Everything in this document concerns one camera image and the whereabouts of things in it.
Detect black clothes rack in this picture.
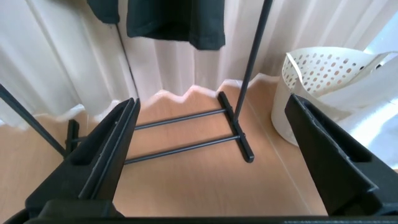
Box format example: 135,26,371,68
0,0,275,164

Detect white curtain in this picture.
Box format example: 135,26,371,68
0,0,398,128

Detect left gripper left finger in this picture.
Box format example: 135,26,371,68
24,98,141,218

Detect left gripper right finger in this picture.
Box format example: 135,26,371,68
284,93,398,217

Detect black shorts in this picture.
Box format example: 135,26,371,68
86,0,226,52

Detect white laundry basket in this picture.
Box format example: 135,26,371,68
271,46,398,147

